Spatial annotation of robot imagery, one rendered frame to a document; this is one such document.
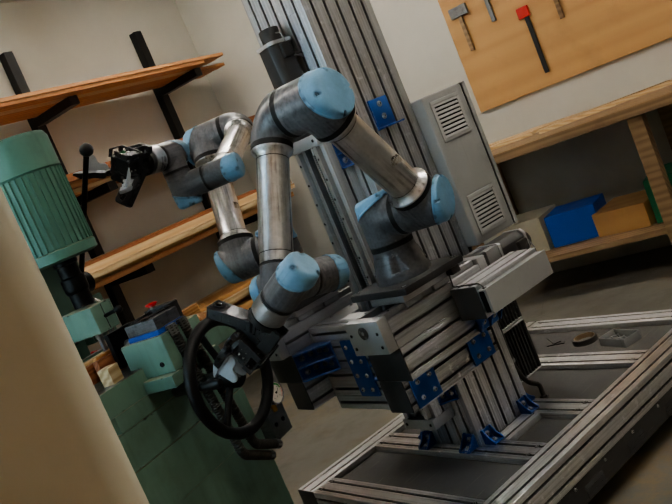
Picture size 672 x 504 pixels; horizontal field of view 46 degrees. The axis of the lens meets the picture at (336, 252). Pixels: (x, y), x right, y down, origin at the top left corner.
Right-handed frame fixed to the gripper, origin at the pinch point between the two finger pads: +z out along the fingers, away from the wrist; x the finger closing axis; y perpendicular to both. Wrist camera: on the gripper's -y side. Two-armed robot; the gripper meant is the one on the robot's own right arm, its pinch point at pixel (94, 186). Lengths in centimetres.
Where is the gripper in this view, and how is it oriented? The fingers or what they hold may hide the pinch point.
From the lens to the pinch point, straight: 210.1
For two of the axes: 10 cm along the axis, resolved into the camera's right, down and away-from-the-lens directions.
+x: 8.8, 3.1, -3.5
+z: -4.4, 3.0, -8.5
